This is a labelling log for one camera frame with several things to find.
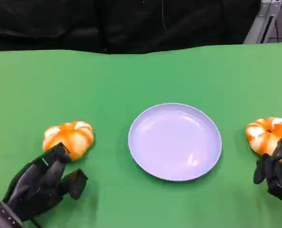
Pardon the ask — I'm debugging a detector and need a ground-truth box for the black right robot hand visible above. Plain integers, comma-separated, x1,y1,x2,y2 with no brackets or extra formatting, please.
253,133,282,208

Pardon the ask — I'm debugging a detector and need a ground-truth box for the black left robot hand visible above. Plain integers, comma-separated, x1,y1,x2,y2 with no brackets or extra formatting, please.
2,142,88,222

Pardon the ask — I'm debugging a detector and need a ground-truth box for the lilac plate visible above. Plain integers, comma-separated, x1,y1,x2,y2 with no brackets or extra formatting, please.
127,103,223,182

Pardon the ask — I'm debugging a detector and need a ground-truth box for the thin black hanging cable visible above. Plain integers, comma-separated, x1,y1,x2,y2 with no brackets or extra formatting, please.
161,0,168,31

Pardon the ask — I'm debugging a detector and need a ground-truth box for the black backdrop curtain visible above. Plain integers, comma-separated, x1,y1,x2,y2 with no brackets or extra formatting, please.
0,0,262,54

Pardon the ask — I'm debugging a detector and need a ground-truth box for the green table cloth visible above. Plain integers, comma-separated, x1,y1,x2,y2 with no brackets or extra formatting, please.
0,41,282,228

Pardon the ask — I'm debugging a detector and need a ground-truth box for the orange and white bread roll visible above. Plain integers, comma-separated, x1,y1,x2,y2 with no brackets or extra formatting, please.
42,121,94,161
245,117,282,163

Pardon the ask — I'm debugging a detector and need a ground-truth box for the black floor cable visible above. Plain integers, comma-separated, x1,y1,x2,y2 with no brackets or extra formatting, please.
272,18,282,43

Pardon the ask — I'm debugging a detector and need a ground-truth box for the grey metal frame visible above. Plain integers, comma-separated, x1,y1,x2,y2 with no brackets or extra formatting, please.
243,0,282,45

